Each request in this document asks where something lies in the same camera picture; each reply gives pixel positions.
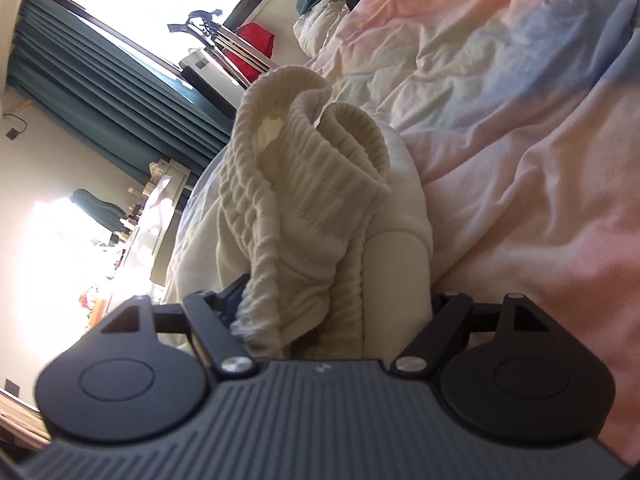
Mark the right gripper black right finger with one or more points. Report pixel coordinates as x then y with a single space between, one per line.
455 317

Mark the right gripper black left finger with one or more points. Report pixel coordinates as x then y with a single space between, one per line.
205 317

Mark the cream white sweatpants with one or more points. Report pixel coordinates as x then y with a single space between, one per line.
320 206

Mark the white desk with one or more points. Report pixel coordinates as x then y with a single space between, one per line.
148 248

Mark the teal green curtain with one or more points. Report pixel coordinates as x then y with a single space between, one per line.
119 107

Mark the white panel heater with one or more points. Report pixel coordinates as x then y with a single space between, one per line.
207 76

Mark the pastel pink blue duvet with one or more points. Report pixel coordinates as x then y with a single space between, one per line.
522 119

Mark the silver black tripod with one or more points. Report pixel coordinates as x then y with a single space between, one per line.
220 42

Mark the white pillow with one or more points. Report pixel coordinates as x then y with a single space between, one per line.
314 28

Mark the teal towel on wall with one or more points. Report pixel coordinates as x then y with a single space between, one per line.
107 214

